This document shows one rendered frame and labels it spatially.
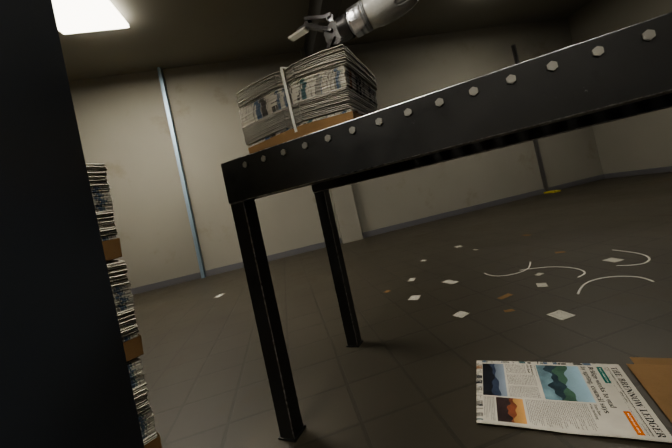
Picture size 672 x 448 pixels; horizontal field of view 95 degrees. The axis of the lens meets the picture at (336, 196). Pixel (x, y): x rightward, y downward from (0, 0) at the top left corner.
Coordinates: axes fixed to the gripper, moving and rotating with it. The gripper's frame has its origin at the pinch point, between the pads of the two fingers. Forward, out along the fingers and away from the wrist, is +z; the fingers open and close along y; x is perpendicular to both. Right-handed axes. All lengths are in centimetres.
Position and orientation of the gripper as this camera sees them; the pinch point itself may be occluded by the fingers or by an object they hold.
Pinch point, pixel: (298, 56)
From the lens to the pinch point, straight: 115.3
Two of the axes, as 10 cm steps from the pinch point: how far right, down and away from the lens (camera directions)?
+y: 3.0, 9.5, -0.7
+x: 4.2, -0.7, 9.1
